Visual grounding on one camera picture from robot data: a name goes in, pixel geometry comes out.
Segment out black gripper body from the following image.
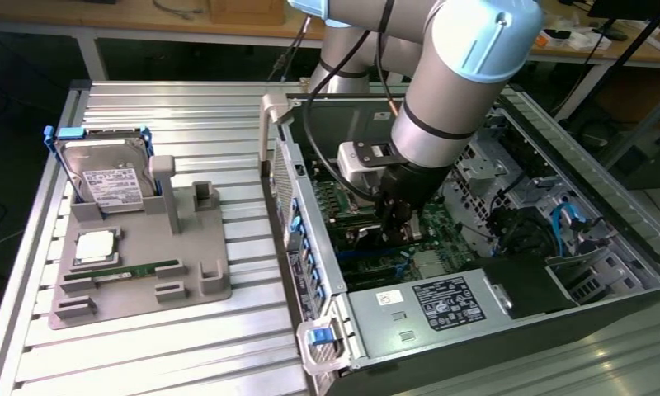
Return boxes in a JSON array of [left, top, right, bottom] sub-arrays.
[[375, 162, 453, 208]]

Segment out low-profile graphics card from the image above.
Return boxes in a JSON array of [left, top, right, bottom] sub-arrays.
[[333, 213, 425, 252]]

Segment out CPU socket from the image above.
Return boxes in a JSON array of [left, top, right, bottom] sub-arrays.
[[345, 189, 379, 216]]

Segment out green motherboard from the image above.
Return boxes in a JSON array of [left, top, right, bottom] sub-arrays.
[[310, 158, 477, 292]]

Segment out blue expansion slot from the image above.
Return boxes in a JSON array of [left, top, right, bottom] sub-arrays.
[[337, 248, 394, 265]]

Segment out silver chipset heat sink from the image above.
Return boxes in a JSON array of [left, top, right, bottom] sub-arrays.
[[413, 250, 453, 278]]

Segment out metal disk bay cage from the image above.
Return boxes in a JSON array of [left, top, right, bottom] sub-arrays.
[[442, 130, 532, 218]]

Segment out grey power supply unit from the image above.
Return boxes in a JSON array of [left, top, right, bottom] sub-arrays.
[[349, 270, 517, 361]]

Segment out black plastic air shroud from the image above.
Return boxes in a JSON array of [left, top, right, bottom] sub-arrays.
[[460, 256, 580, 319]]

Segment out blue case latch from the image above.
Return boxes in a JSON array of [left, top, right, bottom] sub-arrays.
[[306, 324, 335, 347]]

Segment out open black PC case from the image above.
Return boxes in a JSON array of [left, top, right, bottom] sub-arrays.
[[259, 92, 660, 396]]

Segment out grey parts rack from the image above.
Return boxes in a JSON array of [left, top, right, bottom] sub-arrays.
[[46, 154, 233, 331]]

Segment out orange and white box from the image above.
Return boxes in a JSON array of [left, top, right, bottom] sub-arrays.
[[532, 27, 613, 51]]

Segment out green RAM stick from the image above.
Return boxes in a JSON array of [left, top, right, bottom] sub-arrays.
[[89, 258, 178, 285]]

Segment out black slanted pole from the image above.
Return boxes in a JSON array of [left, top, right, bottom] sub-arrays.
[[550, 0, 660, 123]]

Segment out silver hard disk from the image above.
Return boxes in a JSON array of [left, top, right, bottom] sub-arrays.
[[53, 138, 147, 215]]

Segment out silver CPU chip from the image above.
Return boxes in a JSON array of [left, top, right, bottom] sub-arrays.
[[73, 232, 117, 264]]

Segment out black monitor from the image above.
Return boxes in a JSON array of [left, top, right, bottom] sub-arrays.
[[585, 0, 660, 41]]

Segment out blue disk carrier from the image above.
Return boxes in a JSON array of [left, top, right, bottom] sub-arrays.
[[41, 125, 161, 207]]

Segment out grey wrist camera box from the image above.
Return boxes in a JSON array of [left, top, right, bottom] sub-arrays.
[[334, 140, 398, 196]]

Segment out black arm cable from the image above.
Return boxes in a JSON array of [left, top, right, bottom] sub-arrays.
[[266, 0, 406, 201]]

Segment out blue data wire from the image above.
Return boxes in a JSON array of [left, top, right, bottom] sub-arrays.
[[549, 196, 585, 260]]

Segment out wooden desk white frame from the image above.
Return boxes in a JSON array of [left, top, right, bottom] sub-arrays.
[[525, 0, 660, 125], [0, 0, 330, 82]]

